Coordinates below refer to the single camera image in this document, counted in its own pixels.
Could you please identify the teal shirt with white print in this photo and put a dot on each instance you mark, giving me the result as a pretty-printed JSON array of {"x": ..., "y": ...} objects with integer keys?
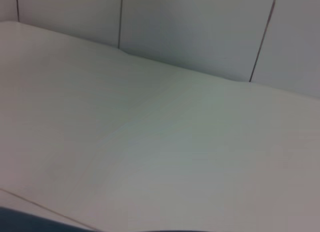
[{"x": 25, "y": 220}]

